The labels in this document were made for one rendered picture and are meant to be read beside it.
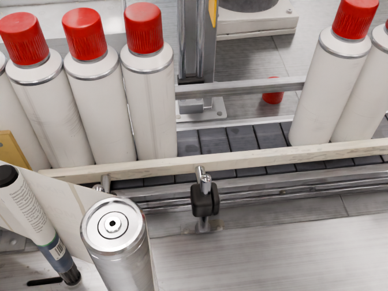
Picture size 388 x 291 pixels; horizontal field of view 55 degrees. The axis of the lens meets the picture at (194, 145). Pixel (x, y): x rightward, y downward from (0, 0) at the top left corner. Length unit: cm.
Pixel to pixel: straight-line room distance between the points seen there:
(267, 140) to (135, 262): 32
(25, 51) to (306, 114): 30
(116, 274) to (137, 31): 20
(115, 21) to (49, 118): 45
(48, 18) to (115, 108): 49
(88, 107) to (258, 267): 24
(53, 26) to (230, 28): 35
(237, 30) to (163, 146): 38
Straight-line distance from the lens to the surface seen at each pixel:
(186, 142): 50
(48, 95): 38
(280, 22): 77
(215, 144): 50
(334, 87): 42
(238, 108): 62
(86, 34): 34
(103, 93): 37
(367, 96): 46
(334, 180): 51
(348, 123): 49
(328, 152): 48
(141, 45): 35
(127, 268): 24
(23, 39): 35
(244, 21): 74
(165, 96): 38
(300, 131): 48
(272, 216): 50
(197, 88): 45
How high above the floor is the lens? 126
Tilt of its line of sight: 51 degrees down
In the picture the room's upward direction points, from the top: 1 degrees clockwise
